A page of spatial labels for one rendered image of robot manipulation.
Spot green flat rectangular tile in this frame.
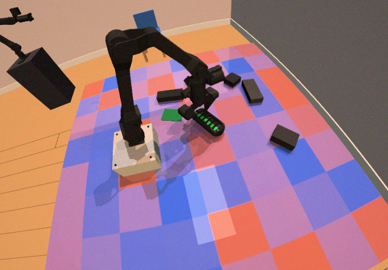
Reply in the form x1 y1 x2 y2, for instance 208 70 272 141
161 109 182 121

